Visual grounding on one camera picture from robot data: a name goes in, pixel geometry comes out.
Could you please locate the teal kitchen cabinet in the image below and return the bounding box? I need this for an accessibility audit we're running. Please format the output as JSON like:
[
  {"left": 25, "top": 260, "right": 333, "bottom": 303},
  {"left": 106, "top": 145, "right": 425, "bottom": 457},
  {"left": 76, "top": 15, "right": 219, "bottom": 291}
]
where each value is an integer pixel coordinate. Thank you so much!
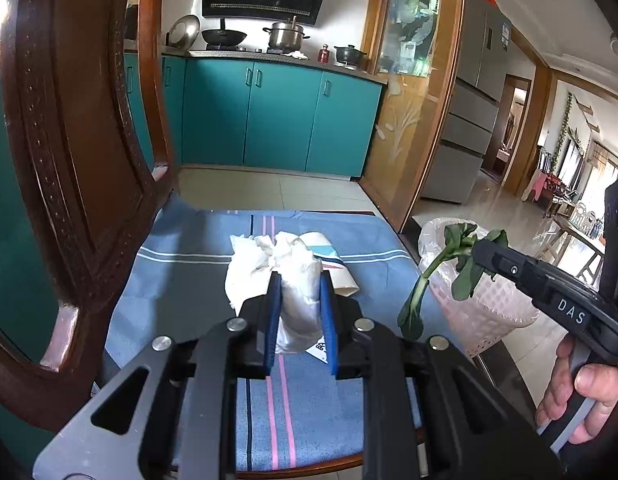
[{"left": 123, "top": 52, "right": 390, "bottom": 179}]

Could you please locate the clear plastic liner bag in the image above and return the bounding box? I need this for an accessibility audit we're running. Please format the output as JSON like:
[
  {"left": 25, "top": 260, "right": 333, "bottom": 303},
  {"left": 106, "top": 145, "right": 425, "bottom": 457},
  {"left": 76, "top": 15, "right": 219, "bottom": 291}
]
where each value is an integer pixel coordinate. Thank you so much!
[{"left": 418, "top": 216, "right": 492, "bottom": 293}]

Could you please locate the blue striped cloth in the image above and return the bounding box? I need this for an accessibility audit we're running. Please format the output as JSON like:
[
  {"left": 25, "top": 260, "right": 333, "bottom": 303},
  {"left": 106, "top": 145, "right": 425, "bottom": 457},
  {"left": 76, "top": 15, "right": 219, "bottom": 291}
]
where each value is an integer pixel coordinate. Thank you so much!
[{"left": 34, "top": 195, "right": 473, "bottom": 476}]

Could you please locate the grey refrigerator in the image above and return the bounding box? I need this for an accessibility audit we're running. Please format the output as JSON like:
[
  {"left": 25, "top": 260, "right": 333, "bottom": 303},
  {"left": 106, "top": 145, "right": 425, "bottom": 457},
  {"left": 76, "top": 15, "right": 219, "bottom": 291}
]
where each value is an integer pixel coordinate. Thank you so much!
[{"left": 420, "top": 0, "right": 513, "bottom": 206}]

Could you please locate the white striped tissue packet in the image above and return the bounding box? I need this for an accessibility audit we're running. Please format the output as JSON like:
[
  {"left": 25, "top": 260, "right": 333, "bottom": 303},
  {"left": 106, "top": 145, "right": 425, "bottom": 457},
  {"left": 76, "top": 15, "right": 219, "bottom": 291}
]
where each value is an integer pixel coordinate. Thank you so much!
[{"left": 299, "top": 231, "right": 360, "bottom": 299}]

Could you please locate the white plastic bag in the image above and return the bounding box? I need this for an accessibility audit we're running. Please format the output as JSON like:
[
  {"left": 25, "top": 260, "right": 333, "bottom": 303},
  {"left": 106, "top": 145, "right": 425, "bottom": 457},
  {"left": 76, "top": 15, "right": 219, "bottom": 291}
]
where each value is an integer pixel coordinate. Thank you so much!
[{"left": 225, "top": 231, "right": 330, "bottom": 361}]

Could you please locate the green leafy vegetable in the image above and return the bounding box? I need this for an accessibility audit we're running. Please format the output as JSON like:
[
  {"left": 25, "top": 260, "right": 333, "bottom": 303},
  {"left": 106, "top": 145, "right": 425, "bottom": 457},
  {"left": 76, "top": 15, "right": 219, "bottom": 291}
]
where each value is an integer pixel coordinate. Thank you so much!
[{"left": 397, "top": 223, "right": 510, "bottom": 341}]

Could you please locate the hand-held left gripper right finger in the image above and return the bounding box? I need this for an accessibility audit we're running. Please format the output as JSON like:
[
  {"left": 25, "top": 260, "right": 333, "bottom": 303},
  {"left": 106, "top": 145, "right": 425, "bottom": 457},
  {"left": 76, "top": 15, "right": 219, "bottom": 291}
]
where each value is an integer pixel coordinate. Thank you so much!
[{"left": 319, "top": 270, "right": 564, "bottom": 480}]

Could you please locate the black wok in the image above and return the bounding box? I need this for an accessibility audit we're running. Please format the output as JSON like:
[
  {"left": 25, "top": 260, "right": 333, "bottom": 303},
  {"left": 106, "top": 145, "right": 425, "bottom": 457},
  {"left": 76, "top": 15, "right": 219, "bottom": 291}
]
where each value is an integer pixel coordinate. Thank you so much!
[{"left": 201, "top": 18, "right": 248, "bottom": 46}]

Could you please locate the wooden glass partition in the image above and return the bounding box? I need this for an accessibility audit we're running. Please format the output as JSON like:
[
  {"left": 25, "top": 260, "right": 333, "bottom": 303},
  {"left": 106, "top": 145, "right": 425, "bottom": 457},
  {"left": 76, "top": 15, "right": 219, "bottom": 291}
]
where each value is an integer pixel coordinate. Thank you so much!
[{"left": 361, "top": 0, "right": 468, "bottom": 234}]

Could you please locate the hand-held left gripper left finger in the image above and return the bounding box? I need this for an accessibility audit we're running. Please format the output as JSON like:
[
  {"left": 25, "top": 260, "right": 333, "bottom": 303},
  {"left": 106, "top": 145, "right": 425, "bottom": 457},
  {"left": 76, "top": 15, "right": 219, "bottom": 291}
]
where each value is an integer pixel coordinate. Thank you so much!
[{"left": 34, "top": 272, "right": 284, "bottom": 480}]

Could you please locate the person's right hand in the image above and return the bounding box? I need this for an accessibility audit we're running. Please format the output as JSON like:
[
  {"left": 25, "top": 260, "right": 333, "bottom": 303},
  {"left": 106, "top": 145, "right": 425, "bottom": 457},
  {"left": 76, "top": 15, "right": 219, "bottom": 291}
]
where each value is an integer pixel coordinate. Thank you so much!
[{"left": 535, "top": 335, "right": 618, "bottom": 445}]

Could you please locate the black clay pot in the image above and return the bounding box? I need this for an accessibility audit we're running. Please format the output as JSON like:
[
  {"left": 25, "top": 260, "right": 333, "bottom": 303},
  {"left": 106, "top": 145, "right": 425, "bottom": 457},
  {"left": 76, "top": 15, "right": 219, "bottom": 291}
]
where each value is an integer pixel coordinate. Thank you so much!
[{"left": 334, "top": 44, "right": 368, "bottom": 69}]

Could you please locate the pink cloth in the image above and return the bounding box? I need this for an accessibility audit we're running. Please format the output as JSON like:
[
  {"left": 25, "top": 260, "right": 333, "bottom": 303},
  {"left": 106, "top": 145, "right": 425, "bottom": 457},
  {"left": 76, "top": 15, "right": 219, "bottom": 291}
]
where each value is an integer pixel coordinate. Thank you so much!
[{"left": 520, "top": 169, "right": 550, "bottom": 202}]

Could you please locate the steel pan lid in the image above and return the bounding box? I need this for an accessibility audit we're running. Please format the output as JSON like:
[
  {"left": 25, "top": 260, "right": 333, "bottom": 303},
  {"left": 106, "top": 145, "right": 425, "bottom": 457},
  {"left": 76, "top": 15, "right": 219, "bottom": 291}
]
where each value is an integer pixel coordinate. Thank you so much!
[{"left": 166, "top": 14, "right": 202, "bottom": 50}]

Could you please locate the green garland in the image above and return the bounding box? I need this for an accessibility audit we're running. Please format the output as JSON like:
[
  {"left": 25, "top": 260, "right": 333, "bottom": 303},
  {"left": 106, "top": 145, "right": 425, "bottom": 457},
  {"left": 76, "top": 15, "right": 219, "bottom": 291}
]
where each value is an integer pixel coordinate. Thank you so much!
[{"left": 550, "top": 92, "right": 576, "bottom": 174}]

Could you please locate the white plastic lattice basket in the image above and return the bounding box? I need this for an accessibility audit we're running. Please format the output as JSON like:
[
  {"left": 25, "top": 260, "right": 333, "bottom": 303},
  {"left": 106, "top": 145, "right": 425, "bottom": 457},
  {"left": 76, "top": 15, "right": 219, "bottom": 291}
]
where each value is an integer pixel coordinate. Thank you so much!
[{"left": 418, "top": 216, "right": 540, "bottom": 358}]

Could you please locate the steel cooking pot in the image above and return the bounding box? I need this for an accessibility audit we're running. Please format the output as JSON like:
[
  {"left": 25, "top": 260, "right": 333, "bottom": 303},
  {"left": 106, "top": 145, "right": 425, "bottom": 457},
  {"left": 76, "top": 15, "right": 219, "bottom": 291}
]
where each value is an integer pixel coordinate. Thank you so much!
[{"left": 262, "top": 16, "right": 312, "bottom": 54}]

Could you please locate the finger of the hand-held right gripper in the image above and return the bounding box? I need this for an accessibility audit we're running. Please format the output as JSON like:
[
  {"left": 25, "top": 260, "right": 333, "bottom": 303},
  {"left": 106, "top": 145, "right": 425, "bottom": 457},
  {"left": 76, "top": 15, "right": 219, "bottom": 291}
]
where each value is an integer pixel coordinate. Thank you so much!
[{"left": 471, "top": 239, "right": 540, "bottom": 301}]

